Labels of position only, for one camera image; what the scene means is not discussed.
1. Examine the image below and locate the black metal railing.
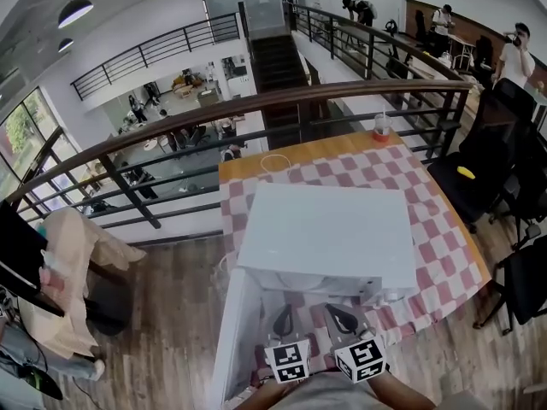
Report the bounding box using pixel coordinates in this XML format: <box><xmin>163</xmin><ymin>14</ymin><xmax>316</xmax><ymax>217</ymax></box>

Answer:
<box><xmin>283</xmin><ymin>2</ymin><xmax>472</xmax><ymax>85</ymax></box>
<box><xmin>69</xmin><ymin>11</ymin><xmax>244</xmax><ymax>103</ymax></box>

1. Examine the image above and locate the black office chair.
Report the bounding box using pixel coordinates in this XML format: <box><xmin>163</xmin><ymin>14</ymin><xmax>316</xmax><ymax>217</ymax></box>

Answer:
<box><xmin>503</xmin><ymin>120</ymin><xmax>547</xmax><ymax>248</ymax></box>
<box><xmin>426</xmin><ymin>78</ymin><xmax>536</xmax><ymax>235</ymax></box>
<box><xmin>471</xmin><ymin>234</ymin><xmax>547</xmax><ymax>337</ymax></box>

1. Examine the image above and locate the glass partition wall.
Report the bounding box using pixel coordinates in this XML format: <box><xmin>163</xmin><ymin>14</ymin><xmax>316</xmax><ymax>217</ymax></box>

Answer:
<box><xmin>200</xmin><ymin>0</ymin><xmax>287</xmax><ymax>38</ymax></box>

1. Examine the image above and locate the white cable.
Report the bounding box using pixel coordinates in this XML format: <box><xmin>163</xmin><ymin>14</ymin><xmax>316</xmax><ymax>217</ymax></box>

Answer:
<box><xmin>260</xmin><ymin>155</ymin><xmax>303</xmax><ymax>177</ymax></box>

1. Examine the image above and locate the dark staircase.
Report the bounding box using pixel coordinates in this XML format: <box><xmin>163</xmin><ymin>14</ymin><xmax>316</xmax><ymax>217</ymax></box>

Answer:
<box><xmin>249</xmin><ymin>33</ymin><xmax>314</xmax><ymax>145</ymax></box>

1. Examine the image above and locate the group of people downstairs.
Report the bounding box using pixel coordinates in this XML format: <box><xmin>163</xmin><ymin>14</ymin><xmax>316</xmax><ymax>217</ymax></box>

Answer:
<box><xmin>114</xmin><ymin>93</ymin><xmax>250</xmax><ymax>201</ymax></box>

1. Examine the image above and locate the red white checkered tablecloth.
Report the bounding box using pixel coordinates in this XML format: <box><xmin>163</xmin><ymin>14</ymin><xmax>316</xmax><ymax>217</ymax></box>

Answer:
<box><xmin>219</xmin><ymin>144</ymin><xmax>483</xmax><ymax>384</ymax></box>

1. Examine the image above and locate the person's grey shirt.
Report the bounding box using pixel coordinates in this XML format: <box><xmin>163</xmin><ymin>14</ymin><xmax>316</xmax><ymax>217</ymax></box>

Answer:
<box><xmin>277</xmin><ymin>371</ymin><xmax>382</xmax><ymax>410</ymax></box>

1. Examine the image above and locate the wooden table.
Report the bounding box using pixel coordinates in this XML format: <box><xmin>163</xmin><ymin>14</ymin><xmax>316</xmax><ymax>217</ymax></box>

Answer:
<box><xmin>217</xmin><ymin>129</ymin><xmax>493</xmax><ymax>286</ymax></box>

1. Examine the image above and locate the person's left forearm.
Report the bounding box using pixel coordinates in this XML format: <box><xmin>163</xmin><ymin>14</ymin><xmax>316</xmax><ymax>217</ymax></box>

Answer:
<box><xmin>240</xmin><ymin>378</ymin><xmax>297</xmax><ymax>410</ymax></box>

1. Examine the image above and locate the black monitor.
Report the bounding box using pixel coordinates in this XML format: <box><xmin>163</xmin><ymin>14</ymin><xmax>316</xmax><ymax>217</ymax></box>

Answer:
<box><xmin>0</xmin><ymin>200</ymin><xmax>66</xmax><ymax>319</ymax></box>

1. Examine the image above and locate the wooden-topped black railing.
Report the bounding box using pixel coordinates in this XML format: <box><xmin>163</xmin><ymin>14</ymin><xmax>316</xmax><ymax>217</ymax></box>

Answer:
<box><xmin>5</xmin><ymin>79</ymin><xmax>476</xmax><ymax>231</ymax></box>

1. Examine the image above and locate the beige cloth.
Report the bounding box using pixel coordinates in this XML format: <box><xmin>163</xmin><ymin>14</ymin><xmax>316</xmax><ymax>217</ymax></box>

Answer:
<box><xmin>39</xmin><ymin>206</ymin><xmax>150</xmax><ymax>361</ymax></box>

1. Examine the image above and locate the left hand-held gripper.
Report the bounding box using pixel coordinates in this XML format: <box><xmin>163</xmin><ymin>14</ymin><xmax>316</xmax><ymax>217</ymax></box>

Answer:
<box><xmin>263</xmin><ymin>302</ymin><xmax>313</xmax><ymax>385</ymax></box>

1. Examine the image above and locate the plastic cup with red drink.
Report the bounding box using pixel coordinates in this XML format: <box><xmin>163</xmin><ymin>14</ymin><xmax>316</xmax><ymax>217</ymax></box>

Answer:
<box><xmin>372</xmin><ymin>105</ymin><xmax>391</xmax><ymax>143</ymax></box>

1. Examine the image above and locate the person's right forearm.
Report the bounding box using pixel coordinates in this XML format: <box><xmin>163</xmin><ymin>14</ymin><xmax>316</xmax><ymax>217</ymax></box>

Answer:
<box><xmin>368</xmin><ymin>366</ymin><xmax>438</xmax><ymax>410</ymax></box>

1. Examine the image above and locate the large glass window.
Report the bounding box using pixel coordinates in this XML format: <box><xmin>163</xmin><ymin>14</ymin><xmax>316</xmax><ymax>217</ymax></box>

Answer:
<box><xmin>0</xmin><ymin>86</ymin><xmax>66</xmax><ymax>218</ymax></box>

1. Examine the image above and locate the white microwave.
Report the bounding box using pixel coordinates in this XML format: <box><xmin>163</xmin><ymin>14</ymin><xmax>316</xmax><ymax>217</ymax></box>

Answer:
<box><xmin>209</xmin><ymin>181</ymin><xmax>419</xmax><ymax>406</ymax></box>

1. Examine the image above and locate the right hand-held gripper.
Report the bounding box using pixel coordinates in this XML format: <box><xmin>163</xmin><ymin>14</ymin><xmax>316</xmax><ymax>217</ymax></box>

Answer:
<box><xmin>322</xmin><ymin>303</ymin><xmax>389</xmax><ymax>385</ymax></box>

